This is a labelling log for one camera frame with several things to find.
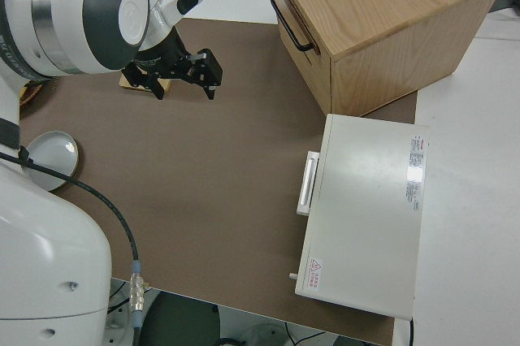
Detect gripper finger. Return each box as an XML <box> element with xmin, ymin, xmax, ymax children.
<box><xmin>182</xmin><ymin>48</ymin><xmax>224</xmax><ymax>102</ymax></box>
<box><xmin>123</xmin><ymin>62</ymin><xmax>167</xmax><ymax>102</ymax></box>

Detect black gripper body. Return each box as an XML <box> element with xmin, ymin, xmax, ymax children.
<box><xmin>135</xmin><ymin>33</ymin><xmax>192</xmax><ymax>79</ymax></box>

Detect gray round plate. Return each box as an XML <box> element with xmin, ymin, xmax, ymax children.
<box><xmin>23</xmin><ymin>129</ymin><xmax>81</xmax><ymax>192</ymax></box>

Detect light wooden square coaster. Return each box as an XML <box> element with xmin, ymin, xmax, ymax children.
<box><xmin>118</xmin><ymin>71</ymin><xmax>172</xmax><ymax>94</ymax></box>

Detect brown table mat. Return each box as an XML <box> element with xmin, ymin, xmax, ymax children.
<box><xmin>18</xmin><ymin>16</ymin><xmax>419</xmax><ymax>346</ymax></box>

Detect brown wicker basket tray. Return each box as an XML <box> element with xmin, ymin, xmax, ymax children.
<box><xmin>19</xmin><ymin>80</ymin><xmax>44</xmax><ymax>106</ymax></box>

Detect white toaster oven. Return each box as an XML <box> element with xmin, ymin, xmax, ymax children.
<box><xmin>288</xmin><ymin>112</ymin><xmax>431</xmax><ymax>320</ymax></box>

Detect black drawer handle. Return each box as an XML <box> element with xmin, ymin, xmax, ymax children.
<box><xmin>269</xmin><ymin>0</ymin><xmax>322</xmax><ymax>53</ymax></box>

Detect white oven door handle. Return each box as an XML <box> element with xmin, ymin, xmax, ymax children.
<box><xmin>295</xmin><ymin>150</ymin><xmax>322</xmax><ymax>216</ymax></box>

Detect black cable metal connector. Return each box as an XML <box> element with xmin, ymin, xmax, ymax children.
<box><xmin>0</xmin><ymin>149</ymin><xmax>148</xmax><ymax>346</ymax></box>

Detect dark gray robot pedestal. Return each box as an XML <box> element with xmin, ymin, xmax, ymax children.
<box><xmin>148</xmin><ymin>292</ymin><xmax>223</xmax><ymax>346</ymax></box>

